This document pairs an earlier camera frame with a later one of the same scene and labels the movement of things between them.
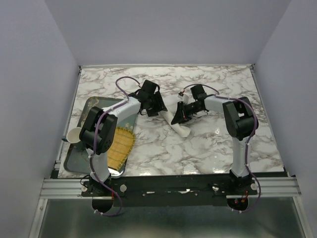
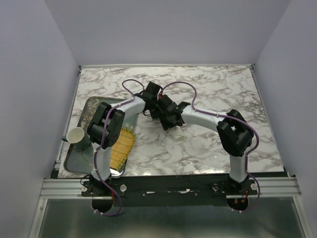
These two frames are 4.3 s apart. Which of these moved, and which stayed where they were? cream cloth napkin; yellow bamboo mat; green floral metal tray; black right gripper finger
Moved: cream cloth napkin; black right gripper finger
Stayed: yellow bamboo mat; green floral metal tray
